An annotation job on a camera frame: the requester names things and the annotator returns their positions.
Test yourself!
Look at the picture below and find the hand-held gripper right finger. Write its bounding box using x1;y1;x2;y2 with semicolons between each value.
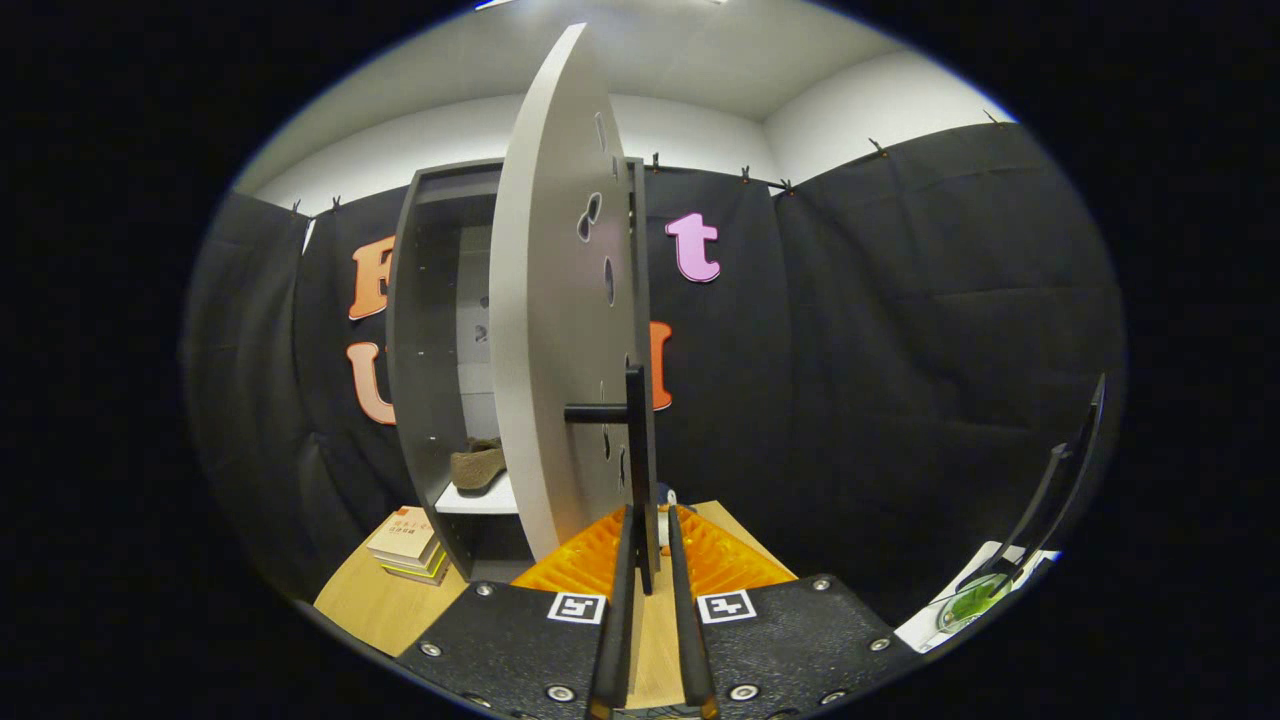
667;505;926;720

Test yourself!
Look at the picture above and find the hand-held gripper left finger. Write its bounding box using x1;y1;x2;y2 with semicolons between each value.
395;505;638;720

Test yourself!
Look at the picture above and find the black door handle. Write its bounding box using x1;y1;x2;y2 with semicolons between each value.
564;365;658;596

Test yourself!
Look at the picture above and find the brown fuzzy shoe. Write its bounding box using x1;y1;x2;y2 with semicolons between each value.
449;437;508;493

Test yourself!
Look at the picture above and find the dark grey shoe cabinet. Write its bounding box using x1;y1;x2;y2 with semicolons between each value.
385;155;651;584

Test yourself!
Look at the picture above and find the white cabinet shelf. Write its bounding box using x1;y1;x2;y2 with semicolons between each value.
435;472;521;517

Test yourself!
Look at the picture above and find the white side table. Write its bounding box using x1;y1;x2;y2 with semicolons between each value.
893;540;1063;656

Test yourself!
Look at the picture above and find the stack of books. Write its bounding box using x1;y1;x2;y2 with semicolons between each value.
365;505;451;587

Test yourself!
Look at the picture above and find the green glass dish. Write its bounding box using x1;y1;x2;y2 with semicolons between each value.
937;573;1013;633

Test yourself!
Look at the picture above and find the black backdrop cloth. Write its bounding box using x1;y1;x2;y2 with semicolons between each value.
180;120;1131;626

